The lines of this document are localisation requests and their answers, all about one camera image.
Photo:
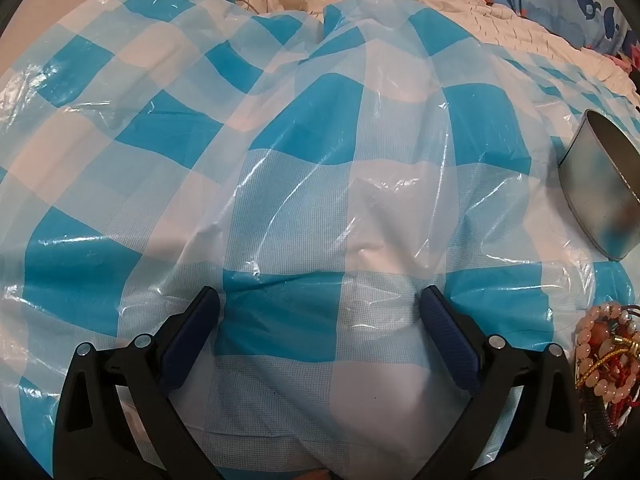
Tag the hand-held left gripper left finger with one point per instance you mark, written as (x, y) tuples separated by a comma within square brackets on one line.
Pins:
[(190, 342)]

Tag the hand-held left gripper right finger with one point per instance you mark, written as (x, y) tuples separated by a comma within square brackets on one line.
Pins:
[(450, 345)]

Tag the round metal tin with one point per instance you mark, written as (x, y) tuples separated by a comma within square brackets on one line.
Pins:
[(595, 195)]

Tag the blue checkered plastic sheet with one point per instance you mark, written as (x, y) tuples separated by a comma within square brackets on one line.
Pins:
[(325, 185)]

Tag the white quilt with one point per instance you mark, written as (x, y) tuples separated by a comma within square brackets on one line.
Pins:
[(510, 30)]

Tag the pink cloth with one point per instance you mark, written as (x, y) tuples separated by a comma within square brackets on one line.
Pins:
[(625, 62)]

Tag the blue whale print curtain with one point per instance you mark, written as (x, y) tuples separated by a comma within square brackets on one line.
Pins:
[(550, 5)]

